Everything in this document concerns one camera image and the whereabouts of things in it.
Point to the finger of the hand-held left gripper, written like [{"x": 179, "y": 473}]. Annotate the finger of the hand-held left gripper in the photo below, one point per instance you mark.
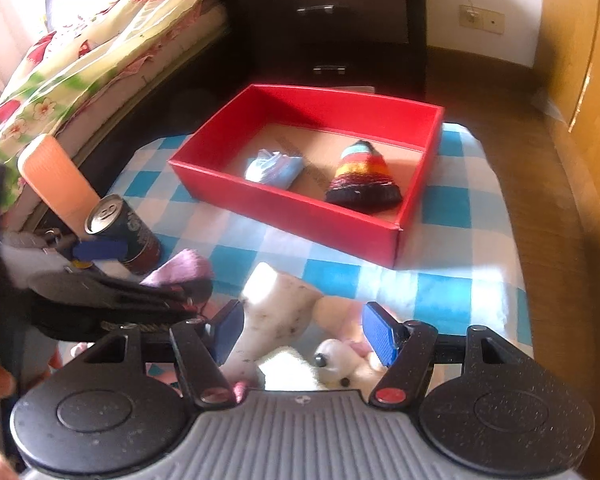
[
  {"x": 105, "y": 321},
  {"x": 100, "y": 250}
]

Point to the orange ribbed board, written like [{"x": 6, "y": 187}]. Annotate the orange ribbed board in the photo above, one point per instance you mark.
[{"x": 55, "y": 180}]

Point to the red cardboard box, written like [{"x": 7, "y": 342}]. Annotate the red cardboard box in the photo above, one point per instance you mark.
[{"x": 305, "y": 215}]

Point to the beige wall socket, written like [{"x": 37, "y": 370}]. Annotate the beige wall socket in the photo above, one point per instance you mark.
[{"x": 481, "y": 19}]

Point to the white and pink plush toy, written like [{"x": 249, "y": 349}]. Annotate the white and pink plush toy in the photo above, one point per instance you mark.
[{"x": 337, "y": 357}]

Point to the dark grey sock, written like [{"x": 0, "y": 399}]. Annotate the dark grey sock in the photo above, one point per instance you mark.
[{"x": 105, "y": 287}]

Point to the pink cloth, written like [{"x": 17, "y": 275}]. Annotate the pink cloth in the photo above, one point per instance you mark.
[{"x": 180, "y": 266}]

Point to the light wooden wardrobe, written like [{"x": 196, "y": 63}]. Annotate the light wooden wardrobe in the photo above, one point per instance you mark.
[{"x": 580, "y": 85}]

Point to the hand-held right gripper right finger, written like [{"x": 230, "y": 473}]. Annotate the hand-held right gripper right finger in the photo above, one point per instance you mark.
[{"x": 380, "y": 332}]

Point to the blue checkered tablecloth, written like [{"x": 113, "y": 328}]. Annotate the blue checkered tablecloth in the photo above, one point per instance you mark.
[{"x": 455, "y": 260}]

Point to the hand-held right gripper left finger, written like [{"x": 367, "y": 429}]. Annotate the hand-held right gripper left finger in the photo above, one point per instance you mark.
[{"x": 228, "y": 331}]

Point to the dark wooden nightstand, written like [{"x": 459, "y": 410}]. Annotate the dark wooden nightstand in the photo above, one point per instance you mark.
[{"x": 340, "y": 35}]

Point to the floral blanket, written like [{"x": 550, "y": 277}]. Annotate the floral blanket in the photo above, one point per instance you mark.
[{"x": 90, "y": 55}]

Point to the dark green drink can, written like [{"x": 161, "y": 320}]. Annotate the dark green drink can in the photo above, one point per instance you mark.
[{"x": 130, "y": 237}]

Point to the light blue cloth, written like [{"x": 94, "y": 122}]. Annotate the light blue cloth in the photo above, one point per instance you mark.
[{"x": 275, "y": 169}]

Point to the striped knit hat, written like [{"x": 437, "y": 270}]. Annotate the striped knit hat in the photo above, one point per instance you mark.
[{"x": 362, "y": 177}]

